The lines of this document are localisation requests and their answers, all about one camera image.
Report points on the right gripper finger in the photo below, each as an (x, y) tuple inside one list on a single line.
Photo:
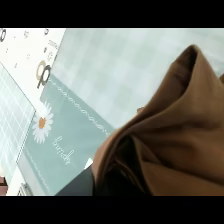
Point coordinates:
[(78, 186)]

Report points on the brown T-shirt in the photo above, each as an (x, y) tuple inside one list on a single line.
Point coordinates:
[(180, 140)]

